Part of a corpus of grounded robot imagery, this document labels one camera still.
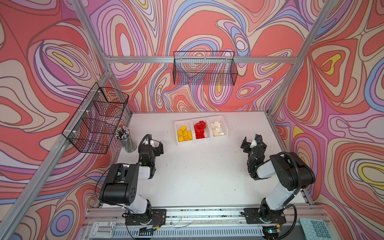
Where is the white three-compartment bin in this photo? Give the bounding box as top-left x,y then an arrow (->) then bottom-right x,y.
174,115 -> 229,146

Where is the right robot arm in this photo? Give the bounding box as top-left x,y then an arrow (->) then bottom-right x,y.
241,134 -> 316,224

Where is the clear cup of pens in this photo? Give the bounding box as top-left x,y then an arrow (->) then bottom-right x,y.
115,126 -> 137,153

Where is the red arch lego piece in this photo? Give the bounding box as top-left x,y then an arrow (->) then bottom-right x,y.
194,121 -> 206,135

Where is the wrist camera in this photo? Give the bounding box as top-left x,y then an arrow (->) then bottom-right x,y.
250,134 -> 263,149
144,134 -> 155,147

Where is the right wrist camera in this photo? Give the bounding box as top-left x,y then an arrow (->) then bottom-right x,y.
250,134 -> 263,149

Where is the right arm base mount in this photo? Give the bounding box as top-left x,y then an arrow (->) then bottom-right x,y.
240,198 -> 287,225

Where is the back wire basket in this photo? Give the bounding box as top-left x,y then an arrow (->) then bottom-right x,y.
173,50 -> 238,86

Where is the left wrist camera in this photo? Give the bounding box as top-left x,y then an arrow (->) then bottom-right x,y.
144,134 -> 155,147

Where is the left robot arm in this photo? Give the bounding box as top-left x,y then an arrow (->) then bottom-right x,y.
99,140 -> 164,218

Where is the yellow curved lego piece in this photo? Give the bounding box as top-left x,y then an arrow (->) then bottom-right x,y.
184,131 -> 193,141

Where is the teal calculator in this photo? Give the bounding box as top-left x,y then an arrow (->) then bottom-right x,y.
300,218 -> 333,240

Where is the white long lego plate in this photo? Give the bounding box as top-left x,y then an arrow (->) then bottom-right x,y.
213,129 -> 225,137

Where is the white lego block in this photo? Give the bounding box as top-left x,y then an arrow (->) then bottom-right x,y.
211,121 -> 221,129

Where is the left wire basket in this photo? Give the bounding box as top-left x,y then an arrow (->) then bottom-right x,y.
62,83 -> 129,154

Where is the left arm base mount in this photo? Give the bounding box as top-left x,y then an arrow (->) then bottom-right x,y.
122,209 -> 167,227

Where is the wire basket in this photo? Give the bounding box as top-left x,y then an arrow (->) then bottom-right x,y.
62,83 -> 129,154
173,50 -> 238,86

